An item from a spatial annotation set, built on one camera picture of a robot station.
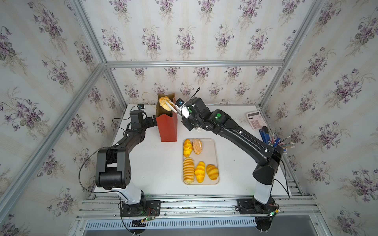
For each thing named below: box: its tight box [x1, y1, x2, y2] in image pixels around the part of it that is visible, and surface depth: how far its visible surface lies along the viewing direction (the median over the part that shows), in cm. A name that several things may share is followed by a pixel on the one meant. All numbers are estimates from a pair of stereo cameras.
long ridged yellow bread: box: [183, 157, 195, 184], surface depth 85 cm
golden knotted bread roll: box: [158, 96, 173, 112], surface depth 78 cm
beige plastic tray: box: [182, 138, 220, 185], surface depth 89 cm
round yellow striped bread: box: [206, 163, 220, 181], surface depth 84 cm
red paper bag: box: [155, 92, 178, 143], surface depth 86 cm
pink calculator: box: [246, 110, 268, 131], surface depth 112 cm
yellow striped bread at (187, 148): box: [183, 138, 193, 158], surface depth 94 cm
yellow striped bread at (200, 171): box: [194, 160, 206, 184], surface depth 85 cm
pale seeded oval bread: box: [192, 138, 203, 155], surface depth 94 cm
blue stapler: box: [258, 125, 271, 145], surface depth 101 cm
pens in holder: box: [271, 133, 296, 153], surface depth 88 cm
